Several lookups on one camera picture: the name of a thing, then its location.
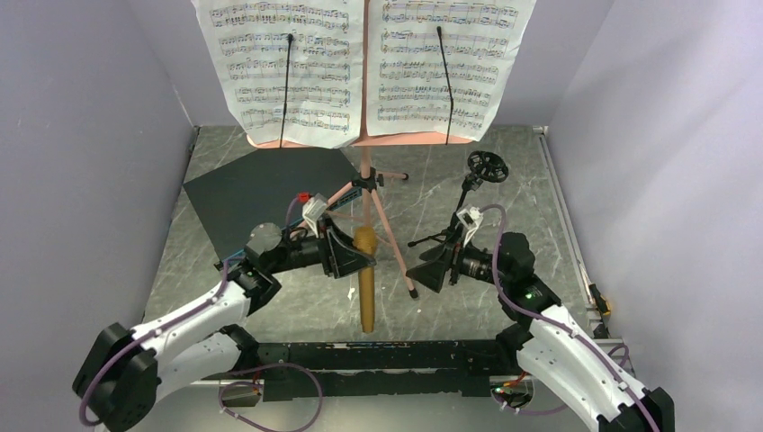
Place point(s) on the gold microphone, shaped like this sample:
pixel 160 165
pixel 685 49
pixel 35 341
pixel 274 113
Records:
pixel 365 286

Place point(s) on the black blue flat box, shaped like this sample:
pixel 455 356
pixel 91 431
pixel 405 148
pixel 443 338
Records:
pixel 257 188

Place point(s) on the yellow black screwdriver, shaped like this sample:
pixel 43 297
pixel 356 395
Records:
pixel 600 301

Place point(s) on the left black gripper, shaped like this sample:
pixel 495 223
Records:
pixel 344 259

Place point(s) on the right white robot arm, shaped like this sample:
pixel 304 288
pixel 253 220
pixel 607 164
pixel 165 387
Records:
pixel 545 341

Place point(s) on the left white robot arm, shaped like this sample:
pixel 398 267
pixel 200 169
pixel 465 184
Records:
pixel 128 370

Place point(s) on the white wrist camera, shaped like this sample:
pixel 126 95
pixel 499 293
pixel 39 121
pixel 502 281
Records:
pixel 312 212
pixel 471 218

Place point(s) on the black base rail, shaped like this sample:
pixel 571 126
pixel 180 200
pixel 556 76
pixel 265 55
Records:
pixel 466 367

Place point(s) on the sheet music page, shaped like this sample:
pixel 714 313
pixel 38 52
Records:
pixel 292 72
pixel 440 66

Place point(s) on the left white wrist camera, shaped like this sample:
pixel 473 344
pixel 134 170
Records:
pixel 312 212

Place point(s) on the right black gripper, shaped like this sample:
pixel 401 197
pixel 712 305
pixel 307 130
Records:
pixel 432 272

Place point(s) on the pink music stand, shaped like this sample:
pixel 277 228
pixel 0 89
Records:
pixel 368 177

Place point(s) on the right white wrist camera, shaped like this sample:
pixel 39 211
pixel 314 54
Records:
pixel 471 218

